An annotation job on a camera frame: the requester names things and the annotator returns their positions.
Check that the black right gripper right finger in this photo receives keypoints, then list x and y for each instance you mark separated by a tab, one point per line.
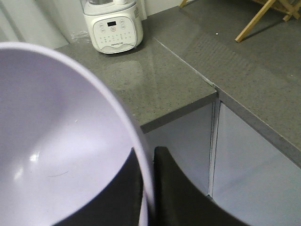
179	202

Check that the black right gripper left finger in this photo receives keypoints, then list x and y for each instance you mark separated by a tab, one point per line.
119	204

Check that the lavender plastic bowl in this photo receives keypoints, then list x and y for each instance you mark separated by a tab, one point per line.
64	136

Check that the white side cabinet door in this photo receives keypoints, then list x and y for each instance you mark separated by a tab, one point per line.
253	180

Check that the white blender appliance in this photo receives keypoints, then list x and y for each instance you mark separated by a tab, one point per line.
114	26

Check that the white curtain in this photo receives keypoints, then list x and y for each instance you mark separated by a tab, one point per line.
50	23

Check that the wooden dish rack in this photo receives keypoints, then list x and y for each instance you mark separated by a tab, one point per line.
223	20

